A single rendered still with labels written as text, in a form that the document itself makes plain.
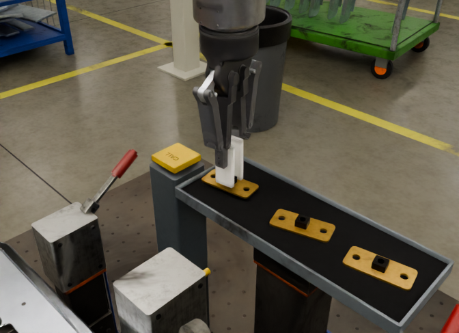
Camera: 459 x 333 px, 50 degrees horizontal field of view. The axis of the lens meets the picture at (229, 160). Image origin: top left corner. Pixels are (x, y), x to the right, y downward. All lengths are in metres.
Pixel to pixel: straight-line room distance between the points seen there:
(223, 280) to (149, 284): 0.58
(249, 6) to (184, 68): 3.60
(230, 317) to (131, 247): 0.35
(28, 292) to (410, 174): 2.49
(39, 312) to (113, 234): 0.60
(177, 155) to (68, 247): 0.24
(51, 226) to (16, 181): 2.17
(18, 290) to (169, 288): 0.30
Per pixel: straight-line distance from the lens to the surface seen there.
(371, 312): 0.59
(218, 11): 0.59
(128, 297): 0.67
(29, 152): 3.31
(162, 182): 0.84
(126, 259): 1.32
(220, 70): 0.62
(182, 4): 4.01
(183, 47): 4.12
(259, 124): 3.25
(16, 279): 0.90
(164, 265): 0.70
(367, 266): 0.64
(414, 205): 2.79
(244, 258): 1.30
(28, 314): 0.84
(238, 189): 0.73
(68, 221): 0.89
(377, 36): 4.35
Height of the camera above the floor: 1.59
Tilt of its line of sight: 32 degrees down
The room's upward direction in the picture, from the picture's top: straight up
